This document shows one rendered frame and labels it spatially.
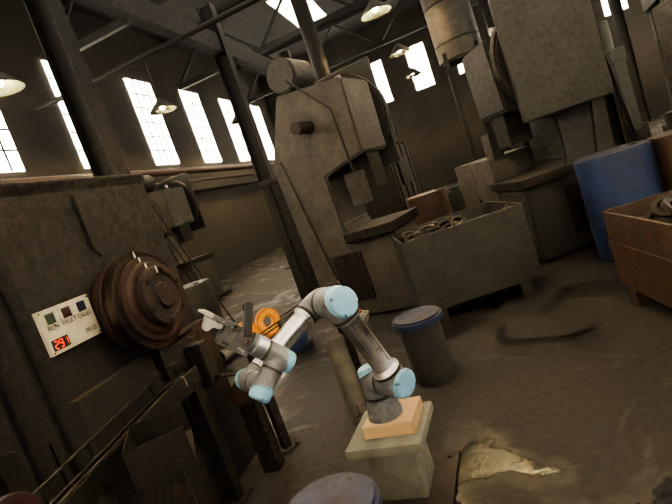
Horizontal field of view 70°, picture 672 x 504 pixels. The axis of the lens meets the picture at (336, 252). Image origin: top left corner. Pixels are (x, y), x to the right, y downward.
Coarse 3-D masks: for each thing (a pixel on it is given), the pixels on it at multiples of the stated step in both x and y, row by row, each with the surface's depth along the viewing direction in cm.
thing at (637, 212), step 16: (624, 208) 306; (640, 208) 305; (656, 208) 282; (608, 224) 305; (624, 224) 281; (640, 224) 261; (656, 224) 244; (608, 240) 312; (624, 240) 288; (640, 240) 267; (656, 240) 249; (624, 256) 296; (640, 256) 273; (656, 256) 254; (624, 272) 304; (640, 272) 281; (656, 272) 261; (640, 288) 288; (656, 288) 267; (640, 304) 299
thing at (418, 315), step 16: (400, 320) 293; (416, 320) 283; (432, 320) 280; (416, 336) 284; (432, 336) 284; (416, 352) 287; (432, 352) 284; (448, 352) 291; (416, 368) 291; (432, 368) 286; (448, 368) 288; (432, 384) 288
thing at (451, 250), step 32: (448, 224) 416; (480, 224) 381; (512, 224) 382; (416, 256) 385; (448, 256) 385; (480, 256) 385; (512, 256) 385; (416, 288) 388; (448, 288) 388; (480, 288) 388; (512, 288) 414; (448, 320) 392
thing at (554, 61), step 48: (528, 0) 402; (576, 0) 405; (480, 48) 439; (528, 48) 406; (576, 48) 409; (480, 96) 474; (528, 96) 409; (576, 96) 413; (576, 144) 446; (528, 192) 446; (576, 192) 449; (576, 240) 455
